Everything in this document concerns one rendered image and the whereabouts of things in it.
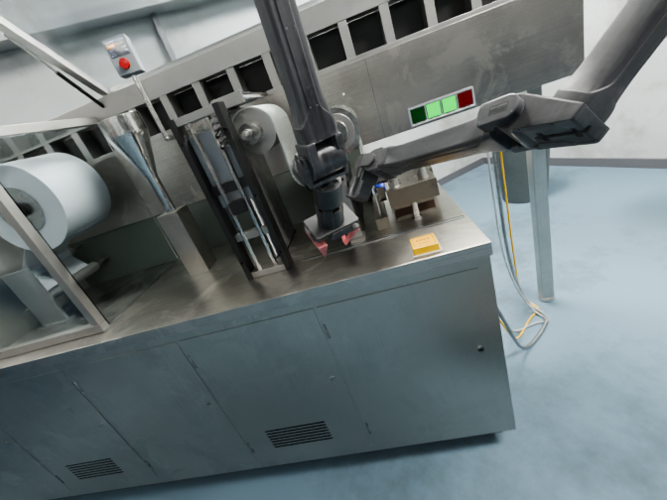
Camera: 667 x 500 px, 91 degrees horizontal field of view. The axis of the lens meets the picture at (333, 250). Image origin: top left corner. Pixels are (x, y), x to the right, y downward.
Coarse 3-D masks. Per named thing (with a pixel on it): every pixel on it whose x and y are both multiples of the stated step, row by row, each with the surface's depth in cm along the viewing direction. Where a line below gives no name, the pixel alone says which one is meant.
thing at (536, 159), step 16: (528, 160) 152; (544, 160) 148; (528, 176) 156; (544, 176) 151; (544, 192) 155; (544, 208) 158; (544, 224) 161; (544, 240) 165; (544, 256) 169; (544, 272) 173; (544, 288) 177
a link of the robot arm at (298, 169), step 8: (296, 160) 56; (304, 160) 55; (296, 168) 66; (304, 168) 55; (344, 168) 59; (296, 176) 67; (304, 176) 56; (312, 176) 56; (328, 176) 59; (336, 176) 59; (304, 184) 64; (312, 184) 57; (320, 184) 58
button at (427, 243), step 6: (432, 234) 93; (414, 240) 93; (420, 240) 92; (426, 240) 91; (432, 240) 89; (414, 246) 90; (420, 246) 89; (426, 246) 88; (432, 246) 88; (438, 246) 88; (414, 252) 89; (420, 252) 89; (426, 252) 89
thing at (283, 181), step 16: (352, 160) 138; (288, 176) 142; (288, 192) 146; (304, 192) 145; (192, 208) 152; (208, 208) 151; (288, 208) 149; (304, 208) 149; (208, 224) 155; (208, 240) 159; (224, 240) 158
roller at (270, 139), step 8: (240, 112) 102; (248, 112) 102; (256, 112) 101; (240, 120) 103; (248, 120) 103; (256, 120) 102; (264, 120) 102; (264, 128) 103; (272, 128) 103; (264, 136) 104; (272, 136) 104; (256, 144) 106; (264, 144) 106; (272, 144) 105; (248, 152) 107; (256, 152) 107; (264, 152) 107
